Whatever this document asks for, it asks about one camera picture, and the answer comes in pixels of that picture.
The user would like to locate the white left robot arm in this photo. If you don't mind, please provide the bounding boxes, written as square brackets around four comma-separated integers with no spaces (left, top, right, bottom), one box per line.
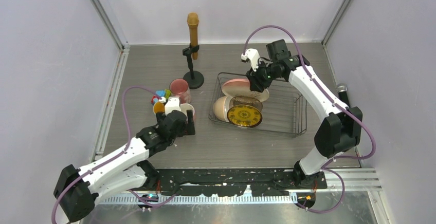
[51,110,195,223]

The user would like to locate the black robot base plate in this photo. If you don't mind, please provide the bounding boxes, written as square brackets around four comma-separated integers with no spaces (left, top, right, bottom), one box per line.
[141,168,328,197]

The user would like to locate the brown glass bowl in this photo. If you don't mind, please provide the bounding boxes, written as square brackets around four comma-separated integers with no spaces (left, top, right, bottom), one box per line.
[229,96,263,111]

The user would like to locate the pink patterned mug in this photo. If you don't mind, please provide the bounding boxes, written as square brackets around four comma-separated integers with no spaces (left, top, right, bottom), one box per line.
[169,79,192,103]

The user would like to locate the blue toy brick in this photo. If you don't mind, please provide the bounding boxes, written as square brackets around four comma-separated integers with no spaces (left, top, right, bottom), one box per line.
[156,90,166,98]

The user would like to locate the plain pink mug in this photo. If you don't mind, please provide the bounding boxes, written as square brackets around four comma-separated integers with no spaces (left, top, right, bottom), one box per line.
[180,103,196,122]

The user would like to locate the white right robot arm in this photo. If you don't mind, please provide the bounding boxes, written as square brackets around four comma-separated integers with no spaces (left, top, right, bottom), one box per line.
[241,40,362,188]

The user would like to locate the red toy brick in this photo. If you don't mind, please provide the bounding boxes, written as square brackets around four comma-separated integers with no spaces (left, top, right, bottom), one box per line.
[151,96,160,105]

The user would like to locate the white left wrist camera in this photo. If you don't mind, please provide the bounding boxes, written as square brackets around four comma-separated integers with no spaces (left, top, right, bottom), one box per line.
[159,97,181,115]

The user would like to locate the black microphone stand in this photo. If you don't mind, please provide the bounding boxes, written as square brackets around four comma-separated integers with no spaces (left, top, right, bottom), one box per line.
[182,45,205,89]

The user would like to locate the beige ceramic bowl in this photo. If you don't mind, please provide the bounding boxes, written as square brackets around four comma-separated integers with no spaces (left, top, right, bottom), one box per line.
[213,96,232,123]

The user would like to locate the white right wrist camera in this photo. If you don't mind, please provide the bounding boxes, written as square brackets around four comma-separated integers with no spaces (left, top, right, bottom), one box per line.
[241,48,260,72]

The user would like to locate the pink beige leaf plate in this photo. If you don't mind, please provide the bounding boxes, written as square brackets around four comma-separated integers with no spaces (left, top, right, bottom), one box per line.
[221,78,270,102]

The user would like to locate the yellow black patterned plate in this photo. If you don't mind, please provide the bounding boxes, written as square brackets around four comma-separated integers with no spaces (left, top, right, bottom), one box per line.
[227,104,263,128]

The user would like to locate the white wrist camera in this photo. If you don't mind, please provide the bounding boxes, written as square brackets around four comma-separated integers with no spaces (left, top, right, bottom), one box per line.
[241,48,260,72]
[159,97,181,115]

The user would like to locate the lime green toy brick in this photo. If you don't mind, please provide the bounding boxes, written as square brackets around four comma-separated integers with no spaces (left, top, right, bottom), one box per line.
[165,89,171,99]

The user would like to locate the blue mug yellow inside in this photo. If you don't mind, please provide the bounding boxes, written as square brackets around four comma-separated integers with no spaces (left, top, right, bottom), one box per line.
[153,101,165,114]

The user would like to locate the black handheld microphone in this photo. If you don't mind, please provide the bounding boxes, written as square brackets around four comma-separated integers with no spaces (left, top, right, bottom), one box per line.
[336,83,351,107]

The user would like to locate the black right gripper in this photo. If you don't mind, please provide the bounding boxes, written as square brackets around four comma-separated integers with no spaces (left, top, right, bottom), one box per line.
[246,59,281,93]

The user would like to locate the black wire dish rack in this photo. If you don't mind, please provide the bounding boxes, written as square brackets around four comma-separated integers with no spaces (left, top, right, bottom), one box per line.
[209,72,308,137]

